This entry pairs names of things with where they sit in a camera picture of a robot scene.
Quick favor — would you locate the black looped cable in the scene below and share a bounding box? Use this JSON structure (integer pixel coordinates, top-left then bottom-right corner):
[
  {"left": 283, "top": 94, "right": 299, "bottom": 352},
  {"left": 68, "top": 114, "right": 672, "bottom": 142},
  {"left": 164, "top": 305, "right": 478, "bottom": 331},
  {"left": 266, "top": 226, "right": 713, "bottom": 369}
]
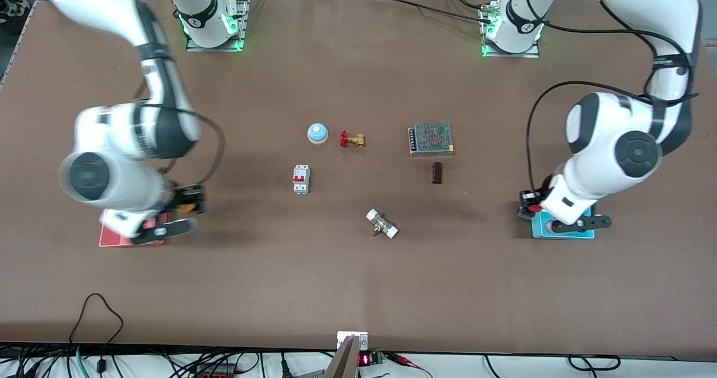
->
[{"left": 569, "top": 354, "right": 621, "bottom": 372}]

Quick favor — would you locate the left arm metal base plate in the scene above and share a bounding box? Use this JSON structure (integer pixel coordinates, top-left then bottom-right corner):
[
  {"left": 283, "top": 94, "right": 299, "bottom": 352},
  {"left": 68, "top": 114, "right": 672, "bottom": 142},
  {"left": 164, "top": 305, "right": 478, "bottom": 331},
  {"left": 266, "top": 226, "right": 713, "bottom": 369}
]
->
[{"left": 481, "top": 3, "right": 540, "bottom": 58}]

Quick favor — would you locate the black cable across table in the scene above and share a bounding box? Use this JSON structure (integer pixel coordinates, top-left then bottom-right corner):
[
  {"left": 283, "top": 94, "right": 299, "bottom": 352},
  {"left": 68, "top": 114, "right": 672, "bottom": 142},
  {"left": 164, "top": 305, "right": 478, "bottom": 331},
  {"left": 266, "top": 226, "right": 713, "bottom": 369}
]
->
[{"left": 385, "top": 0, "right": 495, "bottom": 20}]

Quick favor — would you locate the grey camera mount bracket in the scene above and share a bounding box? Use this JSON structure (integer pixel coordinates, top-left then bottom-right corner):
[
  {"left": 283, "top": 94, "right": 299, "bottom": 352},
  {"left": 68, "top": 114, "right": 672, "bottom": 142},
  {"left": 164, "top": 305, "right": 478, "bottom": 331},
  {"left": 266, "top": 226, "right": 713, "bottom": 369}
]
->
[{"left": 325, "top": 331, "right": 369, "bottom": 378}]

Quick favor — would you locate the black power strip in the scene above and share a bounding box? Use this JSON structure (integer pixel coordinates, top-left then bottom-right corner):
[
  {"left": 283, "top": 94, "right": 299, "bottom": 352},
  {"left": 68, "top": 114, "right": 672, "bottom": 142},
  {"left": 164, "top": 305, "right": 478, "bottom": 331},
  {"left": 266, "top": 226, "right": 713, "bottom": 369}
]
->
[{"left": 193, "top": 364, "right": 236, "bottom": 378}]

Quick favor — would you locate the pink plastic bin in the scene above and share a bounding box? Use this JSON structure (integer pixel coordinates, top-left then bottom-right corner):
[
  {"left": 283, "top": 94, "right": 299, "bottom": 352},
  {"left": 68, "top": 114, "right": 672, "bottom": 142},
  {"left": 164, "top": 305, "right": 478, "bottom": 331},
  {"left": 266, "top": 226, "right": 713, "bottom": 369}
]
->
[{"left": 99, "top": 210, "right": 169, "bottom": 248}]

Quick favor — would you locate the white metal pipe fitting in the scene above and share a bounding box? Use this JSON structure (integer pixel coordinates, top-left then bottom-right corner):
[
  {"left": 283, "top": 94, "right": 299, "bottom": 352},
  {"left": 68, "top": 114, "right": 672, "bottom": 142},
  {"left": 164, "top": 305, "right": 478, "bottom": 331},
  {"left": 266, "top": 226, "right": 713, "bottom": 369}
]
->
[{"left": 366, "top": 209, "right": 399, "bottom": 240}]

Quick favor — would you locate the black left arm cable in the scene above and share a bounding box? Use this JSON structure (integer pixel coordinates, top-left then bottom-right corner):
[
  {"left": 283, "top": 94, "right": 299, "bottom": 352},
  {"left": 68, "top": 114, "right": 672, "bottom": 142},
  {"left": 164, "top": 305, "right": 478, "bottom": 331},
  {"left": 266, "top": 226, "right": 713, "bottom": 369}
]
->
[{"left": 525, "top": 0, "right": 701, "bottom": 200}]

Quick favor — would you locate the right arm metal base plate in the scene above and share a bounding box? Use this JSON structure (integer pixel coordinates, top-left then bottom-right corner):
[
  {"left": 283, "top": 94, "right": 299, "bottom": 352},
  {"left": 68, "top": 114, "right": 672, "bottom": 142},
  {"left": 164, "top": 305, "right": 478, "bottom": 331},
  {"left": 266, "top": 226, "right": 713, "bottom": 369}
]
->
[{"left": 187, "top": 0, "right": 248, "bottom": 52}]

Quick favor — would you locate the red clip lead cable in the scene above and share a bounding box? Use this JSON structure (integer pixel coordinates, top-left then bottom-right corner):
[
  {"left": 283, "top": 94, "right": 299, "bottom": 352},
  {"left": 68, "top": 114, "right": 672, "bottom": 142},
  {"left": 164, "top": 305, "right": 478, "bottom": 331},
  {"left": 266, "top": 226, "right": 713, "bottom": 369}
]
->
[{"left": 387, "top": 353, "right": 435, "bottom": 378}]

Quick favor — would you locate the cyan plastic bin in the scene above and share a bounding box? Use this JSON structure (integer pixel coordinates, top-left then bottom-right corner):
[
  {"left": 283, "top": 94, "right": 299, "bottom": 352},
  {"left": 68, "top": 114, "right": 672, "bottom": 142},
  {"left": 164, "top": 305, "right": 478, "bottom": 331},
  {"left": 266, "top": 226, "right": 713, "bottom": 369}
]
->
[{"left": 531, "top": 210, "right": 595, "bottom": 240}]

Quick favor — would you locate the black cable with inline box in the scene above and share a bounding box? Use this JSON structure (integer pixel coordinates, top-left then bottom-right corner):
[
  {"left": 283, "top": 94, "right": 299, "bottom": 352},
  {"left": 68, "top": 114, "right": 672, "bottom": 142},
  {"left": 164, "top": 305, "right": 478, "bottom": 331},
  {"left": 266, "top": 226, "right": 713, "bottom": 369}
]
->
[{"left": 70, "top": 293, "right": 124, "bottom": 376}]

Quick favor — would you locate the metal mesh power supply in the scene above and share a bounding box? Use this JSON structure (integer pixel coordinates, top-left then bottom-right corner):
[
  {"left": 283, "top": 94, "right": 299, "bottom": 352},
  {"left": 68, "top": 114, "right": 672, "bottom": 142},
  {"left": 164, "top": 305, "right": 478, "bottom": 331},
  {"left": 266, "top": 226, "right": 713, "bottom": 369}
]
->
[{"left": 408, "top": 122, "right": 455, "bottom": 157}]

